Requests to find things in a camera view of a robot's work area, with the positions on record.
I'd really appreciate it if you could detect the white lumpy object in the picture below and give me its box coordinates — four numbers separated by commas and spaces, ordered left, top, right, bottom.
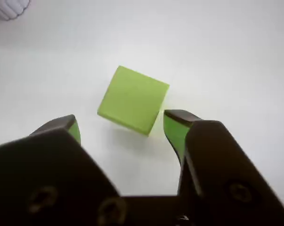
0, 0, 31, 21

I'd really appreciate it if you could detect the green cube block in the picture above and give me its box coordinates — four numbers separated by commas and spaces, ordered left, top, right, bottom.
96, 65, 170, 137

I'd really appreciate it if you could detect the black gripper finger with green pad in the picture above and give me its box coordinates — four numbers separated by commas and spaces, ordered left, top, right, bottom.
0, 114, 133, 226
164, 109, 284, 226

